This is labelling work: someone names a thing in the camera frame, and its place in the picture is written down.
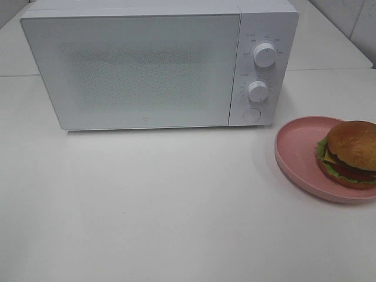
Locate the round white door button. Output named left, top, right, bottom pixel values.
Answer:
left=243, top=108, right=261, bottom=124

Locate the white microwave knob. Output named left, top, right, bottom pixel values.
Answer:
left=247, top=80, right=268, bottom=103
left=253, top=42, right=277, bottom=68

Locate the pink round plate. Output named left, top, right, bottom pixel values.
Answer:
left=274, top=116, right=375, bottom=204

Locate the white microwave door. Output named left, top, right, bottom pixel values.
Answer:
left=21, top=15, right=240, bottom=130

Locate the burger with lettuce and cheese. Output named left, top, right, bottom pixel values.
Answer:
left=315, top=120, right=375, bottom=190

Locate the white microwave oven body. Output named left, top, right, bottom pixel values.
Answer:
left=20, top=1, right=299, bottom=126

